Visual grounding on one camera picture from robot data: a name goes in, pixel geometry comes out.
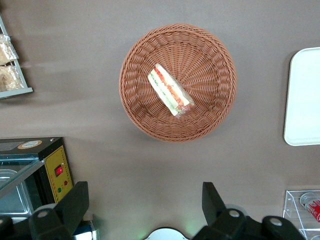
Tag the black yellow food warmer cabinet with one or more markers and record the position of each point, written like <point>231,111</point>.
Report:
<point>53,160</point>

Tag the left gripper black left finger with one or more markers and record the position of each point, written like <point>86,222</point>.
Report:
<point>72,205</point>

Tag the cream rectangular plastic tray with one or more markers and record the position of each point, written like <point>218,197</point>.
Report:
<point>305,100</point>

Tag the clear acrylic box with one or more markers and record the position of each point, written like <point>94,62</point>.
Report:
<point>291,207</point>

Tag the clear bag of snacks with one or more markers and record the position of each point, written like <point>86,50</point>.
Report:
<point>6,50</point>
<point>10,78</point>

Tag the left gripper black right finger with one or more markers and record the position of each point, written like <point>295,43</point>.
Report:
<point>215,207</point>

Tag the plastic-wrapped triangle sandwich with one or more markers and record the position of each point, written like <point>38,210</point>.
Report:
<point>167,90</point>

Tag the red drink can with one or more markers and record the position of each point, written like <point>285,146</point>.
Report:
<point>312,206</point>

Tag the round brown wicker basket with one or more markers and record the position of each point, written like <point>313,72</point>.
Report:
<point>207,62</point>

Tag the grey metal display rack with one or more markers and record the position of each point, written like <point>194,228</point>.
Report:
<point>15,93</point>

